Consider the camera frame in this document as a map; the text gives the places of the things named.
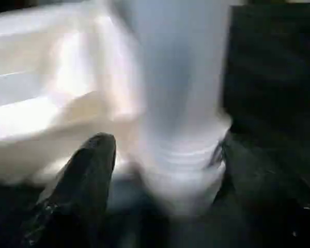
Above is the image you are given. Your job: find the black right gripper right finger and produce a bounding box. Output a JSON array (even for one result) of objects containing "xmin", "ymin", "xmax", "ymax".
[{"xmin": 211, "ymin": 132, "xmax": 310, "ymax": 248}]

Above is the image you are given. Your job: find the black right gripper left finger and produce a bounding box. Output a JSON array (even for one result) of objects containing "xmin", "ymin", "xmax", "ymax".
[{"xmin": 21, "ymin": 133, "xmax": 117, "ymax": 248}]

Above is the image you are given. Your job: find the white plastic table top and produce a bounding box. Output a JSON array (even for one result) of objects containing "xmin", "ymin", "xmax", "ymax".
[{"xmin": 0, "ymin": 0, "xmax": 148, "ymax": 188}]

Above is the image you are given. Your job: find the white plastic table leg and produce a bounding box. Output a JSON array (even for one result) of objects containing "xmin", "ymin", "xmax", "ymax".
[{"xmin": 107, "ymin": 0, "xmax": 234, "ymax": 213}]

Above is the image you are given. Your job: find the black work mat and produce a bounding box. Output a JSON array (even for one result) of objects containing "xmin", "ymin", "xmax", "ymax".
[{"xmin": 0, "ymin": 0, "xmax": 310, "ymax": 248}]

